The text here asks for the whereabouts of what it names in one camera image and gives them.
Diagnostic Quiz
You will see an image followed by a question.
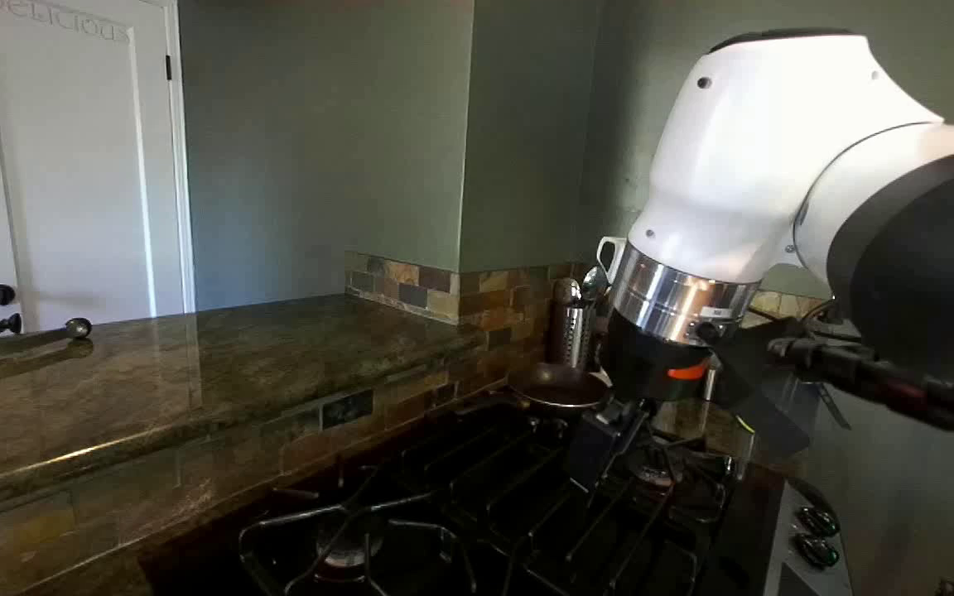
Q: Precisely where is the black stove knob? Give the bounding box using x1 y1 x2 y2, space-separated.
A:
795 499 845 540
792 534 845 572

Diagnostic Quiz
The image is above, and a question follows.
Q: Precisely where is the white panel door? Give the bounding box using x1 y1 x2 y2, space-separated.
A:
0 0 198 334

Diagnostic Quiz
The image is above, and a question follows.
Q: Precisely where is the dark counter wall outlet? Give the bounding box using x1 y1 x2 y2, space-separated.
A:
319 384 378 434

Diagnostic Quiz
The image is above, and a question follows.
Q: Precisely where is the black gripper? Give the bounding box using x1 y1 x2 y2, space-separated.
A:
562 310 714 490

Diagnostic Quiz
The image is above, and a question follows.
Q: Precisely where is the stone tile backsplash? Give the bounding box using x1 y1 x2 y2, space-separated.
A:
345 250 585 348

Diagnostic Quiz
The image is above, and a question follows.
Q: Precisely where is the black frying pan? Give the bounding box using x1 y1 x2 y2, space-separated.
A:
524 360 616 413

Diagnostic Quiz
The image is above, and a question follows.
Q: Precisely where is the silver metal canister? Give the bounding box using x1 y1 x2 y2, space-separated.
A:
549 274 601 375

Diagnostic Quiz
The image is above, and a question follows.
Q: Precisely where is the orange strap on arm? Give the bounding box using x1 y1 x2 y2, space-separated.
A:
666 359 714 387

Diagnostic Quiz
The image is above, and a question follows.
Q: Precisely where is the black gas stove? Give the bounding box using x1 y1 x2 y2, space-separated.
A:
142 387 858 596

